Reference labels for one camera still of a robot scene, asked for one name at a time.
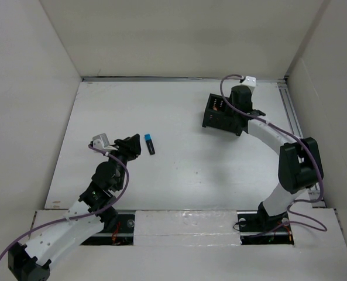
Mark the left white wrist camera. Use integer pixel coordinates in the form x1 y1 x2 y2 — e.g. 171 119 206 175
92 133 110 149

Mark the black two-compartment organizer box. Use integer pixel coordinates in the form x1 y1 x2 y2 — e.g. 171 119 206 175
202 94 243 136

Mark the aluminium rail right side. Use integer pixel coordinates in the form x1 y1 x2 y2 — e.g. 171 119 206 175
277 82 327 208

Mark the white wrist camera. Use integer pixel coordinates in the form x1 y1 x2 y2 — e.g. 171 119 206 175
240 76 256 88
92 133 110 149

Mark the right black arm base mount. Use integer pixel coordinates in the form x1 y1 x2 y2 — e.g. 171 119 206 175
233 203 294 245

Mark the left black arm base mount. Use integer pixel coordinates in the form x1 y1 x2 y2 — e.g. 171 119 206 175
81 210 136 246

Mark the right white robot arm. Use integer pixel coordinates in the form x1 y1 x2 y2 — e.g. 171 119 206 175
229 85 324 231

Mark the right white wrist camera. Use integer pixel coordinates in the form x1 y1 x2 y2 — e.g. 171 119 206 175
240 76 256 88

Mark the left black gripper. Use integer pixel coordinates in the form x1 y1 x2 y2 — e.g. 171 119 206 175
104 134 140 190

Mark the blue cap black highlighter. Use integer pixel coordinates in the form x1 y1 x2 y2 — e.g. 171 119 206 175
144 134 156 155

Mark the aluminium rail back edge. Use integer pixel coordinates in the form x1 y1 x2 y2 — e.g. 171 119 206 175
81 76 288 82

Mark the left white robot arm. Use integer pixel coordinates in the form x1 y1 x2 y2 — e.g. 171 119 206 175
8 133 141 280

